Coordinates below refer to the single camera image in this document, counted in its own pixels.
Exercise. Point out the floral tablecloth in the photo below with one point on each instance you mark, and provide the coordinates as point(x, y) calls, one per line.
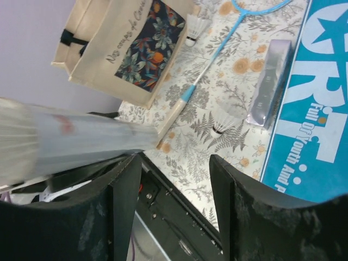
point(183, 154)

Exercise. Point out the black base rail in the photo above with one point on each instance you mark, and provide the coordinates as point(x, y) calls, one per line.
point(166, 225)

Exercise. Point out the white shuttlecock black base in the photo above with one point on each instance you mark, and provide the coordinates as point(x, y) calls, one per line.
point(196, 27)

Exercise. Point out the cream canvas tote bag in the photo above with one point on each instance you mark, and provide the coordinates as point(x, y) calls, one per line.
point(123, 48)

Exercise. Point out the blue badminton racket cover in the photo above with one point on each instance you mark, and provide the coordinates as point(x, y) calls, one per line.
point(307, 154)

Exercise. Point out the blue racket left side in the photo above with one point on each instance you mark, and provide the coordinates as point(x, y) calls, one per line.
point(174, 113)

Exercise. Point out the clear plastic grip box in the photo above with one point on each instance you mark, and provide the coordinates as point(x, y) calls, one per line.
point(269, 83)

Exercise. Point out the white shuttlecock near box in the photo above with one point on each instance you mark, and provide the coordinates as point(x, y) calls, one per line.
point(227, 115)

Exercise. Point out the white shuttlecock tube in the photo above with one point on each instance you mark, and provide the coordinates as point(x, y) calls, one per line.
point(40, 141)

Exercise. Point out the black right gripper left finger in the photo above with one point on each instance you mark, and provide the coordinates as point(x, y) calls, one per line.
point(93, 222)

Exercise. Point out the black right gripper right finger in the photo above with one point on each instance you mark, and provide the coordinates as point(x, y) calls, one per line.
point(257, 222)

